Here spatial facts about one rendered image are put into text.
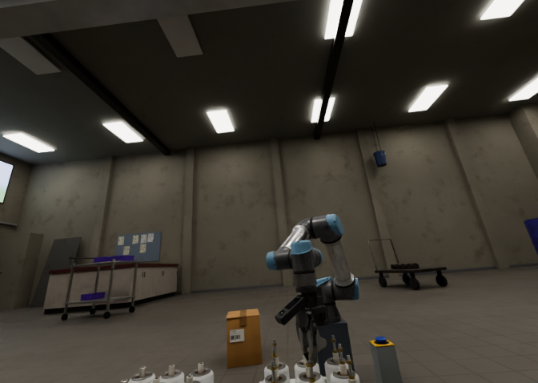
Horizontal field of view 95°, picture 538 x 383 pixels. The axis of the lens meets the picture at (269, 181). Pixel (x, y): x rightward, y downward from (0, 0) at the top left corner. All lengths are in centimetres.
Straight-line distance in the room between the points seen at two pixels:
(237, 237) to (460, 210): 770
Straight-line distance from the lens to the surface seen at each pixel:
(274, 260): 103
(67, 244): 1161
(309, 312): 89
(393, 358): 118
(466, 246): 1048
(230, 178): 950
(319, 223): 133
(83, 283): 771
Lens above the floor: 62
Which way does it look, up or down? 19 degrees up
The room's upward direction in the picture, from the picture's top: 5 degrees counter-clockwise
